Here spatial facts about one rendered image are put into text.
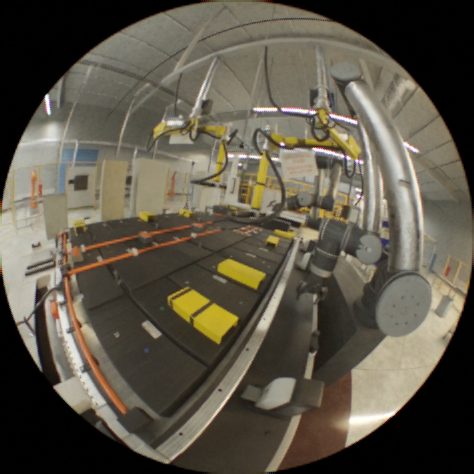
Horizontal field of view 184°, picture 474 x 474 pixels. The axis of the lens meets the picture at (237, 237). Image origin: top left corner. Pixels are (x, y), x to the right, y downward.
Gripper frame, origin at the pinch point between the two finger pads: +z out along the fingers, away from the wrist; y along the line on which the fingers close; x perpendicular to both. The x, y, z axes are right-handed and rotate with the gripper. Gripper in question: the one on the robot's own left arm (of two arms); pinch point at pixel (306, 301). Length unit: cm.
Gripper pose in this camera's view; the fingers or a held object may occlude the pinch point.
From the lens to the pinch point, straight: 74.6
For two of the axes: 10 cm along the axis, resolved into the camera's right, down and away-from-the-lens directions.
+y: 9.1, 2.7, -3.1
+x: 3.7, -2.0, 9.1
